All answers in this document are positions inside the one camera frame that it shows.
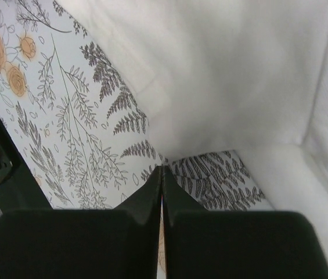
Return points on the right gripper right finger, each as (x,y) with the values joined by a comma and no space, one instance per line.
(221,244)

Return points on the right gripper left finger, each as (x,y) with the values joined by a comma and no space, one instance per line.
(111,243)

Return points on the white t shirt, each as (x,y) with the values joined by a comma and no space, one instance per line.
(248,76)

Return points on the floral table mat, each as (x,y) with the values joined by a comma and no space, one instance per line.
(77,125)

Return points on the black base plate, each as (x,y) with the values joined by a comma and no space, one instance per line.
(18,187)

